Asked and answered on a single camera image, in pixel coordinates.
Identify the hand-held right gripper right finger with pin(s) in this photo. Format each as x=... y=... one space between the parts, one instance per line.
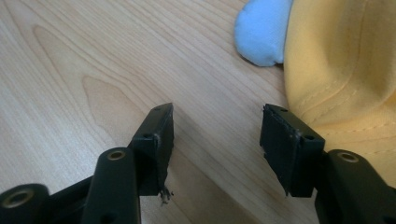
x=288 y=152

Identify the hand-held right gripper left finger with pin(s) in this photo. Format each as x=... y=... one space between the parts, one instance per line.
x=154 y=155

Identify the yellow cloth cap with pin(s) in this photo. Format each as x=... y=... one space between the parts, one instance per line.
x=345 y=62

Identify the light blue cloth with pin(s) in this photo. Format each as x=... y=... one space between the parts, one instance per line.
x=261 y=31

